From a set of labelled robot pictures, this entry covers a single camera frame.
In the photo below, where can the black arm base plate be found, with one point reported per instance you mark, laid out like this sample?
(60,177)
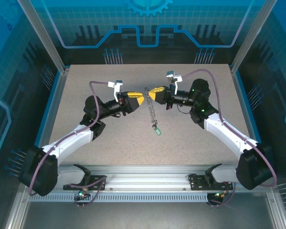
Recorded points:
(197,184)
(97,182)

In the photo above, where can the green plastic key tag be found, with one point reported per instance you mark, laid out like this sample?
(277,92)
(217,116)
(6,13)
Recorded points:
(158,131)

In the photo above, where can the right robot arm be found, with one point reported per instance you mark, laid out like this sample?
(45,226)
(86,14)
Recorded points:
(226,137)

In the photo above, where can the grey metal sheet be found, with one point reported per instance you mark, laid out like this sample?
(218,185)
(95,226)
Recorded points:
(145,214)

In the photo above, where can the small metal key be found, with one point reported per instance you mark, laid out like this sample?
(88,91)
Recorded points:
(154,125)

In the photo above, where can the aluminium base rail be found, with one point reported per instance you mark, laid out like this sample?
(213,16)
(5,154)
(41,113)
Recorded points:
(145,179)

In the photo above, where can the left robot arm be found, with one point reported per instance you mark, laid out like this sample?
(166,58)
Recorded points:
(74,145)

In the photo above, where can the aluminium frame post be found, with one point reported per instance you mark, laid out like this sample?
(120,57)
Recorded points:
(44,35)
(250,35)

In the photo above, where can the metal key organizer with rings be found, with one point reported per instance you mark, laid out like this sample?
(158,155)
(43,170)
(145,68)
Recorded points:
(152,111)

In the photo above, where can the small connector with green LED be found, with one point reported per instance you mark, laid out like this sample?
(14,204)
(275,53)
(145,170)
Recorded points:
(82,193)
(220,195)

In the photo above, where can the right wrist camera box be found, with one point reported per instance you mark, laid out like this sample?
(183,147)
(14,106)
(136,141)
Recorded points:
(174,75)

